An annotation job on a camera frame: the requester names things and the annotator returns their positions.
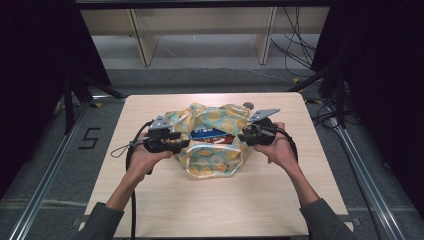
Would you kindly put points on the blue snack packet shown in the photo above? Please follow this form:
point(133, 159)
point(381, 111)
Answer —
point(206, 133)

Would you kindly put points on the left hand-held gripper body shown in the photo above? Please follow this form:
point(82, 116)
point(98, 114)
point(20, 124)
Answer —
point(158, 136)

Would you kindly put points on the fruit print plastic bag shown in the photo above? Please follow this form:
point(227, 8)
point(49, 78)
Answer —
point(213, 160)

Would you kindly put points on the light wooden shelf unit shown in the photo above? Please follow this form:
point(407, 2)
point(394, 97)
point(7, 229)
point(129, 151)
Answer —
point(146, 40)

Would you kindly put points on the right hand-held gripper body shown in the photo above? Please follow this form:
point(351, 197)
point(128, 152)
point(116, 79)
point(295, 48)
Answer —
point(261, 131)

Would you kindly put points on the black curtain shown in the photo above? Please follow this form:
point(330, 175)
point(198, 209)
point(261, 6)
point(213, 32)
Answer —
point(386, 83)
point(33, 66)

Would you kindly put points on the red snack packet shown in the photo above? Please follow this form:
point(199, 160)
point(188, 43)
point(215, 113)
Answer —
point(220, 140)

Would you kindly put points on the aluminium floor rail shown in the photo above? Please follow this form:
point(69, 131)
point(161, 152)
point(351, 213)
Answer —
point(43, 186)
point(366, 186)

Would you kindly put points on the person's right hand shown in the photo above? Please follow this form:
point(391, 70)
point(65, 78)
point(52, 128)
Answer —
point(280, 150)

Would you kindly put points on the small grey round disc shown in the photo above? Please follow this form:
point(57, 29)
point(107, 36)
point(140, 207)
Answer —
point(248, 105)

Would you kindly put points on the person's left hand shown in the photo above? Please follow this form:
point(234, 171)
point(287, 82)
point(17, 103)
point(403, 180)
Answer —
point(146, 160)

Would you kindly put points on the black metal stand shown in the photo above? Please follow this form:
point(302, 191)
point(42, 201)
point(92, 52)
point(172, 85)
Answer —
point(338, 96)
point(70, 100)

